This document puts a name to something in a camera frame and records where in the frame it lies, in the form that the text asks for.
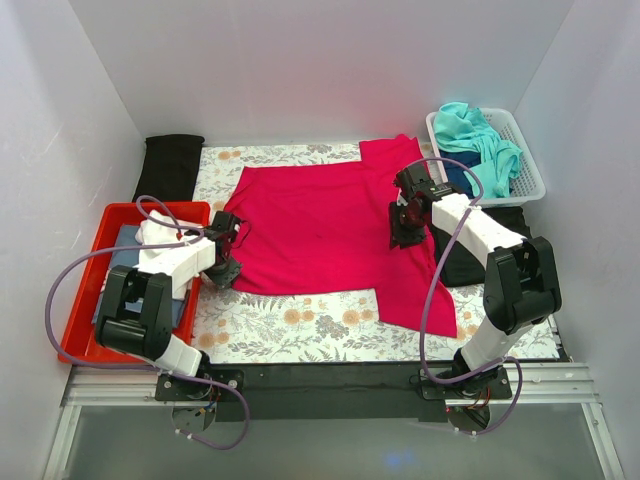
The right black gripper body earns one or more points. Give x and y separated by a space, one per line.
400 234

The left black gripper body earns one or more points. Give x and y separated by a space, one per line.
227 271

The red t shirt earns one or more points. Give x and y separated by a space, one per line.
319 229

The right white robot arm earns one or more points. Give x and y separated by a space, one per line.
521 287

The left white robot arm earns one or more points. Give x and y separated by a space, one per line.
148 335

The dark blue t shirt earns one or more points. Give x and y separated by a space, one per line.
456 174

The floral patterned mat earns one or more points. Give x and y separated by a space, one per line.
234 326

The black cloth right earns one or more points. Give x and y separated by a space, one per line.
461 267

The black cloth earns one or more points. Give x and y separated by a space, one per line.
461 267
170 167

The teal t shirt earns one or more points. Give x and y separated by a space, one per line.
459 128

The black cloth back left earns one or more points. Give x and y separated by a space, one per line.
170 167

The folded blue t shirt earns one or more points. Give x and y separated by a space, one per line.
129 258

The white plastic basket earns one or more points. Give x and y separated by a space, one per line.
529 186

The red plastic tray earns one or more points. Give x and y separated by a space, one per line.
78 339

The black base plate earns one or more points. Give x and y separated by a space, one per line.
321 391

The aluminium frame rail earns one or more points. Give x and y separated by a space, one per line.
553 427

